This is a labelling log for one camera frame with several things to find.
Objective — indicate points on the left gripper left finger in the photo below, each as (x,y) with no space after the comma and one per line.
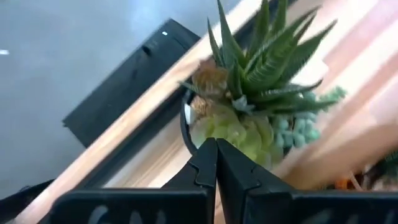
(203,171)

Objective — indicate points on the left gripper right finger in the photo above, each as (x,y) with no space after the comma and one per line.
(236,174)

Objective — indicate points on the wooden three-compartment box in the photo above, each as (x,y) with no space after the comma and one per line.
(376,174)

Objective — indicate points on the potted succulent plant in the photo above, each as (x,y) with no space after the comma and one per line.
(264,71)

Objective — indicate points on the black frame bracket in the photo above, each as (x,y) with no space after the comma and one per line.
(130,84)

